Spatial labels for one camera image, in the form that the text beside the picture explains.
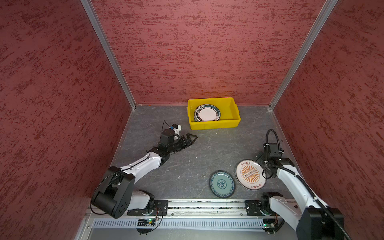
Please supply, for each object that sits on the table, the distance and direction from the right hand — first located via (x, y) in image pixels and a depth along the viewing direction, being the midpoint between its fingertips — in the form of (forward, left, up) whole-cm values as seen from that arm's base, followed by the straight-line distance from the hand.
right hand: (261, 164), depth 85 cm
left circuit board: (-26, +64, -3) cm, 69 cm away
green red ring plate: (+41, +29, +2) cm, 50 cm away
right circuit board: (-28, +4, -4) cm, 28 cm away
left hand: (+11, +40, +10) cm, 43 cm away
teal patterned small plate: (-9, +24, -3) cm, 26 cm away
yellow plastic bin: (+42, +11, -2) cm, 44 cm away
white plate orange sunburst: (-4, +7, -4) cm, 9 cm away
